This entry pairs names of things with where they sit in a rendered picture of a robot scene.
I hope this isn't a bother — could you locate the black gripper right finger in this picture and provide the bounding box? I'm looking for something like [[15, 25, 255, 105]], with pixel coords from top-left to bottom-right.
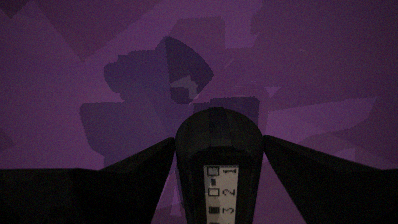
[[263, 135, 398, 224]]

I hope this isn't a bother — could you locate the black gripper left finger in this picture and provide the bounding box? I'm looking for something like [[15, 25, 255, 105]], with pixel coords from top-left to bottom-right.
[[0, 137, 175, 224]]

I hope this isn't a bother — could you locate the dark grey switch controller unit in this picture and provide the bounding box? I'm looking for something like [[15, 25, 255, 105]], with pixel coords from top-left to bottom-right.
[[175, 107, 264, 224]]

